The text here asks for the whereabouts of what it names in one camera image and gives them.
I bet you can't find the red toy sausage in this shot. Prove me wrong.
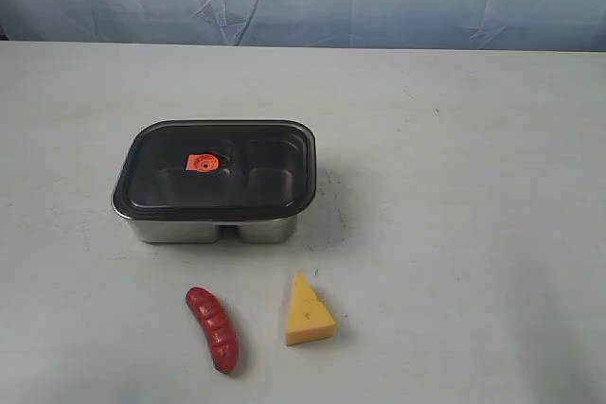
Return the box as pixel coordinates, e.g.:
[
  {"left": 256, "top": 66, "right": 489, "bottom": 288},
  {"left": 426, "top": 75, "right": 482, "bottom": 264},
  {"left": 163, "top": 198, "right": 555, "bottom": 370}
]
[{"left": 186, "top": 287, "right": 240, "bottom": 375}]

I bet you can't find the yellow toy cheese wedge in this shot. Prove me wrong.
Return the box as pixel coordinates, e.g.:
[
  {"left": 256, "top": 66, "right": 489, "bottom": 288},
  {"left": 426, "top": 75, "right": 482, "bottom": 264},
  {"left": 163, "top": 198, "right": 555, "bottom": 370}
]
[{"left": 285, "top": 272, "right": 337, "bottom": 346}]

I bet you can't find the steel divided lunch box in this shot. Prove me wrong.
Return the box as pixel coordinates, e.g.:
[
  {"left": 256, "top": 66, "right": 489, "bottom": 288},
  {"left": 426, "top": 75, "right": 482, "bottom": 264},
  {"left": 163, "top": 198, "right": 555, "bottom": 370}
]
[{"left": 111, "top": 118, "right": 317, "bottom": 246}]

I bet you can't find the dark transparent lid orange seal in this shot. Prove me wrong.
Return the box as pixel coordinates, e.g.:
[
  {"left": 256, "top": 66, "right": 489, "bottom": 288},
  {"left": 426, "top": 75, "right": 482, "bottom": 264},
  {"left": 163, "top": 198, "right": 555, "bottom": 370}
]
[{"left": 112, "top": 119, "right": 317, "bottom": 223}]

